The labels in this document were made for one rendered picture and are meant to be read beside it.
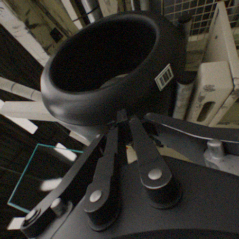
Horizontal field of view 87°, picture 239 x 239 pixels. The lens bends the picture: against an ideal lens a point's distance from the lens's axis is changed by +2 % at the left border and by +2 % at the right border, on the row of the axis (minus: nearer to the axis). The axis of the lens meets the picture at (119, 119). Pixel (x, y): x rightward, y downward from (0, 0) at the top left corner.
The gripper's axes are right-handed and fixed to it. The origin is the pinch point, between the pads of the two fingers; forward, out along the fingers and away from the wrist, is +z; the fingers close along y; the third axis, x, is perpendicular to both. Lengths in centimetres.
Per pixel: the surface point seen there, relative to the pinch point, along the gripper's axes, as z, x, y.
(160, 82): 16.3, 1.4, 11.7
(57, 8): 68, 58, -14
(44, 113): 80, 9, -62
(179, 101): 20.5, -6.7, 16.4
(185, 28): 34.1, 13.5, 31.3
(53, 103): 22.3, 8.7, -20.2
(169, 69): 17.4, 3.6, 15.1
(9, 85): 125, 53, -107
